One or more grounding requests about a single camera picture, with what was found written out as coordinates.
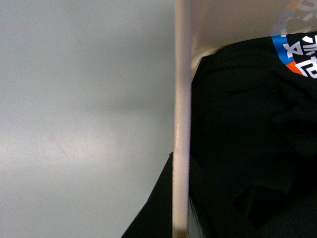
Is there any black printed garment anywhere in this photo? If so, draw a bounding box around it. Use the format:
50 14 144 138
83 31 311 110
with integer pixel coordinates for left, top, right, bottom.
191 31 317 238

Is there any beige plastic laundry hamper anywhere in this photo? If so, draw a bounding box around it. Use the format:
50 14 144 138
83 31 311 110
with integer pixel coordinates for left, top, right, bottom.
172 0 317 238

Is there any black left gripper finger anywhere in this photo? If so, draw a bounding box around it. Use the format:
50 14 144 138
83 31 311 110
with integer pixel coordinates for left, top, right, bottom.
122 153 173 238

